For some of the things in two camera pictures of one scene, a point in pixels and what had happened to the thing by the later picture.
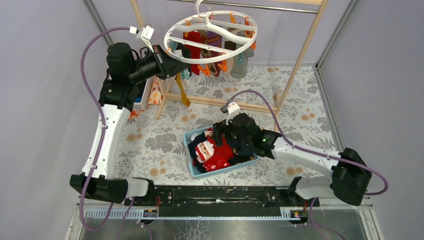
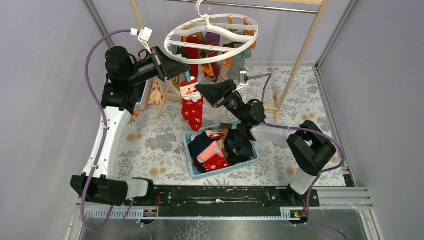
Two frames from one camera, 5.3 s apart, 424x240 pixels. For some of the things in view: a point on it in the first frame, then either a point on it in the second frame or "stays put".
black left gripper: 160,62 stays put
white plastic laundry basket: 143,105 stays put
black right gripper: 219,130 -> 219,94
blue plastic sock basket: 201,175 stays put
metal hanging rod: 274,8 stays put
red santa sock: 208,148 -> 192,104
